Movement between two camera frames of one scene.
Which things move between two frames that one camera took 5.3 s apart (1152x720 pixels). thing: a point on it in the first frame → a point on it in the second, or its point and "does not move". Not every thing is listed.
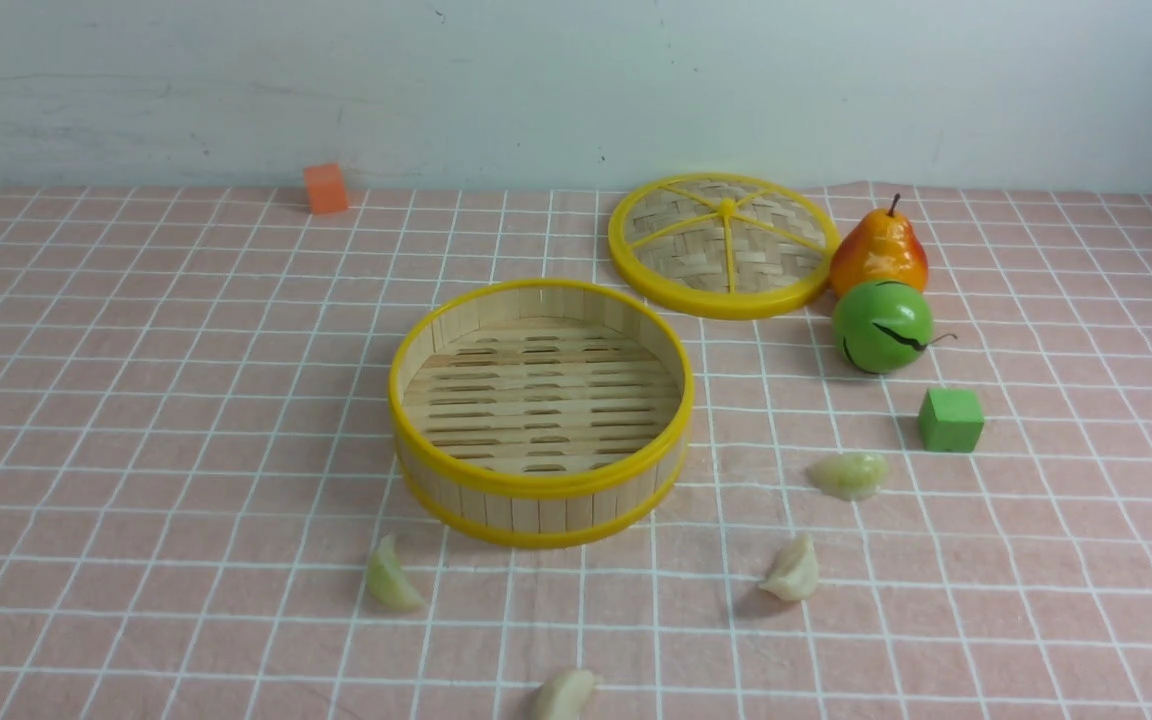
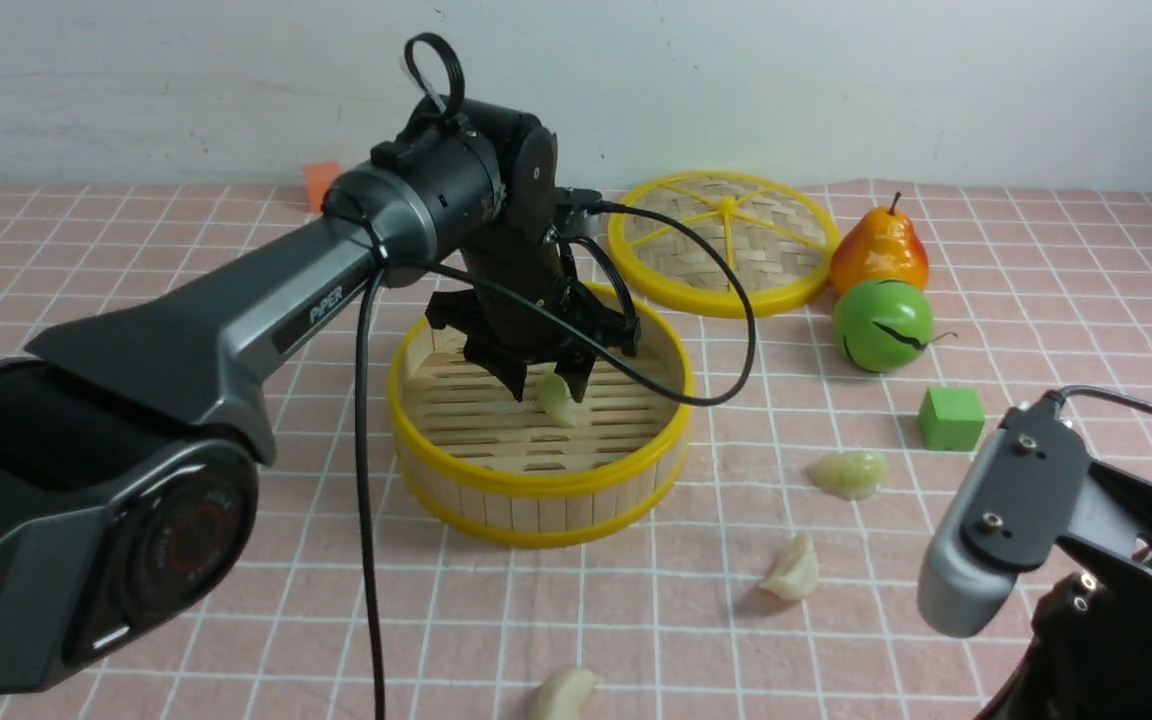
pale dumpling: x=568 y=696 does not move
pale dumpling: x=796 y=575 does not move
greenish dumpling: x=851 y=476 does not move
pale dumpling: x=388 y=580 → x=555 y=397
